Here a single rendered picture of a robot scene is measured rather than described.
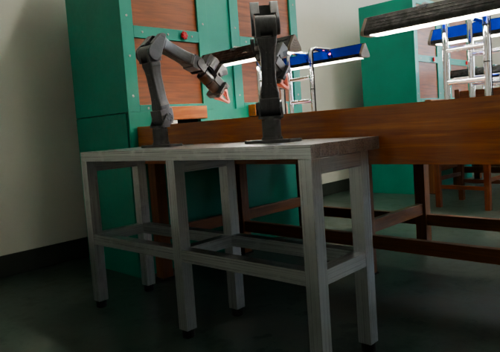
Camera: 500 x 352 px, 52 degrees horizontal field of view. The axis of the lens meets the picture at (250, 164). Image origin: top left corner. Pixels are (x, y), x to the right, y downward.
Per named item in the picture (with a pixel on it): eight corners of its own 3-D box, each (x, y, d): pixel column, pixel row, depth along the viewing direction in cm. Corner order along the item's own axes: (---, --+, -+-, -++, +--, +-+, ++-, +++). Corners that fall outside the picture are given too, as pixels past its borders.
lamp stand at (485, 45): (477, 126, 172) (472, -11, 169) (420, 129, 186) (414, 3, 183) (498, 123, 185) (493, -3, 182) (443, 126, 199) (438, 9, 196)
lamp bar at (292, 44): (290, 50, 221) (289, 33, 221) (197, 69, 265) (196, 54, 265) (301, 51, 227) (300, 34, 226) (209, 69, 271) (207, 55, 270)
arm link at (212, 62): (210, 65, 240) (194, 47, 233) (223, 63, 235) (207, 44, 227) (199, 84, 235) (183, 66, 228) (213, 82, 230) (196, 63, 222)
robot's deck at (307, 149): (311, 159, 137) (309, 144, 136) (80, 161, 218) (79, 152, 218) (447, 138, 202) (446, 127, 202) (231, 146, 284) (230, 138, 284)
